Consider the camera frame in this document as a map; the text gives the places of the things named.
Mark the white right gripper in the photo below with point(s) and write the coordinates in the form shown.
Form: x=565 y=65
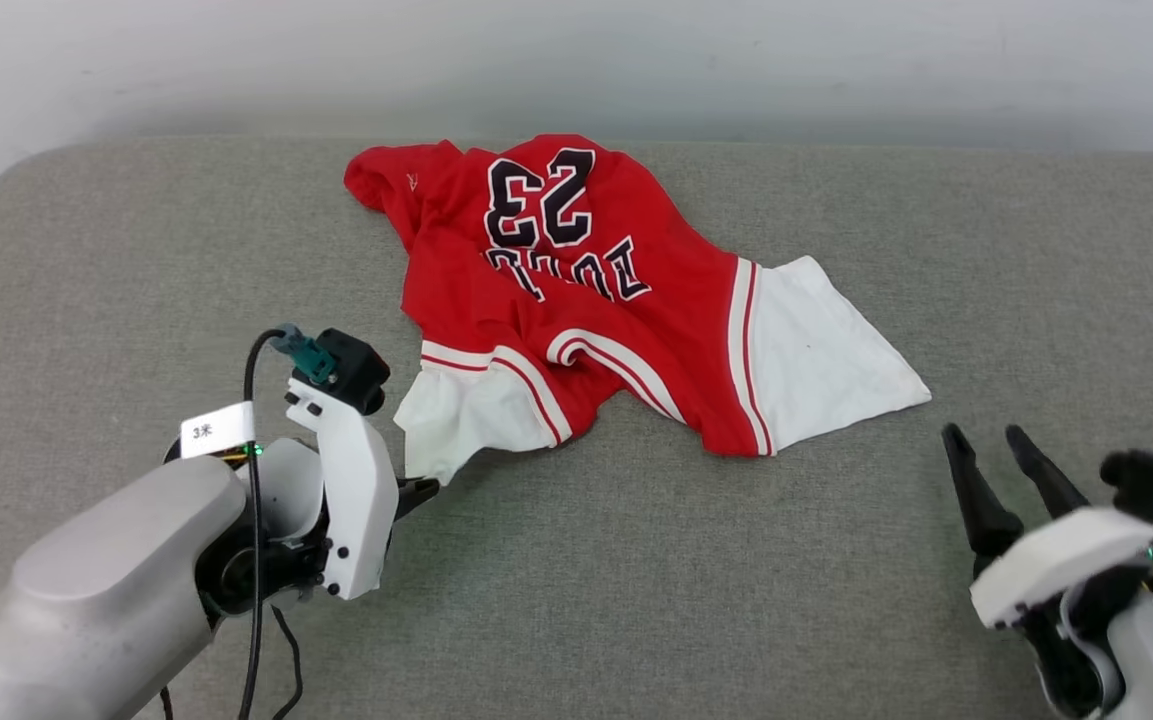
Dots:
x=1066 y=565

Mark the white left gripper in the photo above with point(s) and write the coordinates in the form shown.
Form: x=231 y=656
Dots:
x=351 y=500

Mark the red and white basketball jersey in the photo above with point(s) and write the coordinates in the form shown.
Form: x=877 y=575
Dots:
x=596 y=300

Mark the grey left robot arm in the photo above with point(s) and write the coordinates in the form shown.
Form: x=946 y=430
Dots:
x=106 y=580

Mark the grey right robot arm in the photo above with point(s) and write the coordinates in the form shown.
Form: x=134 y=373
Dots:
x=1146 y=650

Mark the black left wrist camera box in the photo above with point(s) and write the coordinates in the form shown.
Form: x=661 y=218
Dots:
x=356 y=368

